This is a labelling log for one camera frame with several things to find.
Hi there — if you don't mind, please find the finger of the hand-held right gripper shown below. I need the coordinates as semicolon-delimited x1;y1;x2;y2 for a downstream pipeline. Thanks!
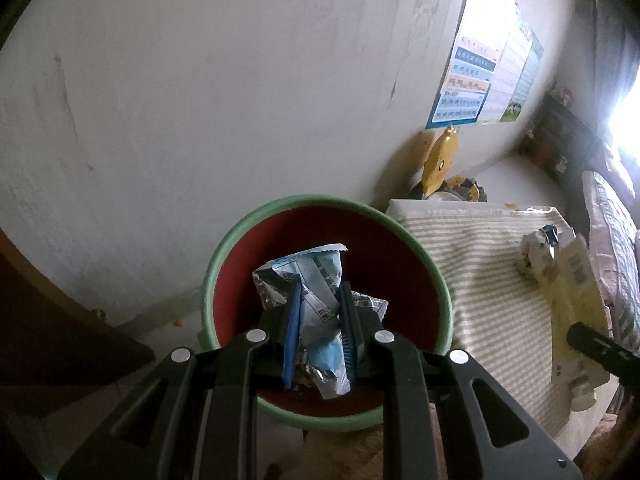
567;322;640;386

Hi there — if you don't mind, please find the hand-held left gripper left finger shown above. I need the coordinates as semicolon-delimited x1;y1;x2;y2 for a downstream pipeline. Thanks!
55;285;303;480

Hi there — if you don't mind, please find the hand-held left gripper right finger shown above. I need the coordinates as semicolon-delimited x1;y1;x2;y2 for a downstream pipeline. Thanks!
339;282;586;480

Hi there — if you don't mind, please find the yellow snack packet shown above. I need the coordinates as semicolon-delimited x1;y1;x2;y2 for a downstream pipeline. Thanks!
542;235;613;411

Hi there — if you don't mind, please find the blue white snack packet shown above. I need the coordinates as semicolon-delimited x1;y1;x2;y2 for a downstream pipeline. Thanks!
252;243;390;401

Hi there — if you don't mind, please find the green bin with red inside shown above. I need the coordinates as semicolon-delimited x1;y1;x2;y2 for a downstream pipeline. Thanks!
200;194;455;433

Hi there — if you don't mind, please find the silver foil wrapper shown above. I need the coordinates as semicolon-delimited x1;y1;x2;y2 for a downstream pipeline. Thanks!
520;223;576;278

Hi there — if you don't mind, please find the bed with plaid sheet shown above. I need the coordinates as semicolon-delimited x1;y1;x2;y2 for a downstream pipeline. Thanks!
581;170;640;356

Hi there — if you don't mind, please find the striped beige tablecloth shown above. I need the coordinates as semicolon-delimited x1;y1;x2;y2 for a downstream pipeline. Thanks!
386;199;621;461

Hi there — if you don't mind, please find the pile of pink pillows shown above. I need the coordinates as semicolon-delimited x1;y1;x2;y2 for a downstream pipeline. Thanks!
602;142;636;196

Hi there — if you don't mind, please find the yellow toy vehicle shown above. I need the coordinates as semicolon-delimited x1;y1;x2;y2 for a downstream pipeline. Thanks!
410;176;487;203

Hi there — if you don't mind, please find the dark storage shelf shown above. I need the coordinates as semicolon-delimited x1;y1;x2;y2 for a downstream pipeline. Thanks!
520;85;608;176

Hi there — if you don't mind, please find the bright window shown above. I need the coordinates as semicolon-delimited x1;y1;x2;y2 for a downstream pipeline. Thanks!
600;60;640;161

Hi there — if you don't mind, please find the brown wooden furniture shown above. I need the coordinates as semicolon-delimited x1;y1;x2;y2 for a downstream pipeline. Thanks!
0;227;156;421

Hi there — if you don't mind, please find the teal grid wall poster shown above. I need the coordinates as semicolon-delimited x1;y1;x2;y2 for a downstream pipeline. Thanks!
500;30;544;122

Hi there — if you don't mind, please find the blue striped wall poster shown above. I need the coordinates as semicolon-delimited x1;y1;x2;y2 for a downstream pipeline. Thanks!
426;30;503;130

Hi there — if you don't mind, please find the white pink wall poster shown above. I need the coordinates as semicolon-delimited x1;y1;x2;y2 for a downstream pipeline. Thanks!
482;25;533;123

